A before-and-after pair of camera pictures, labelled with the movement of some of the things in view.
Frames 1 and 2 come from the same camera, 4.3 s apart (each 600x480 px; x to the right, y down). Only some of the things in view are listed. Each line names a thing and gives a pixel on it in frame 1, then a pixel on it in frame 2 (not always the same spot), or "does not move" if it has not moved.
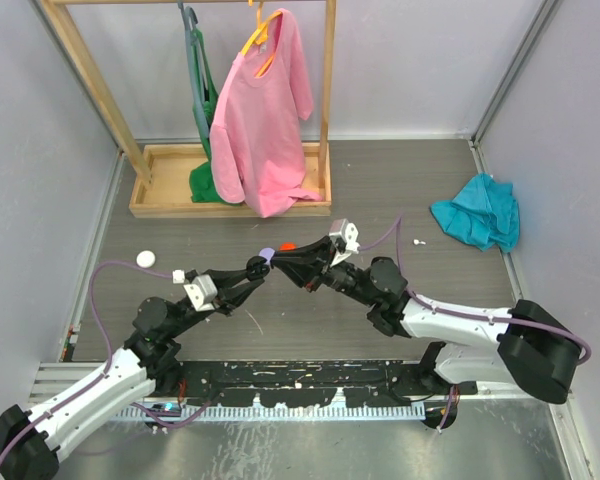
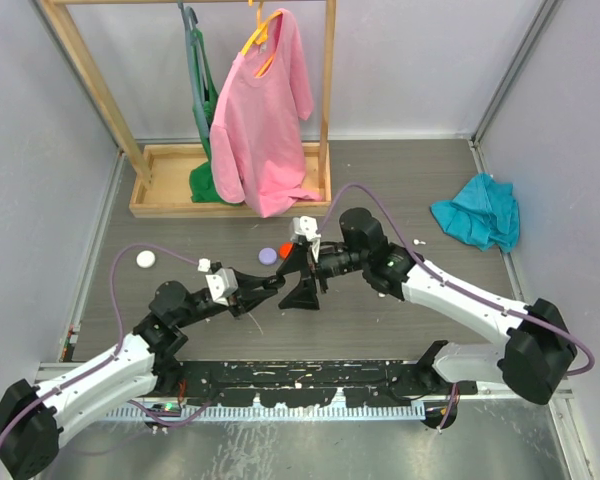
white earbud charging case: [145, 259] does not move
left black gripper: [228, 296] -> [245, 297]
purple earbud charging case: [268, 253] does not move
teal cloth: [483, 212] does not move
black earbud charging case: [257, 268] -> [275, 282]
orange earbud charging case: [287, 246] does not move
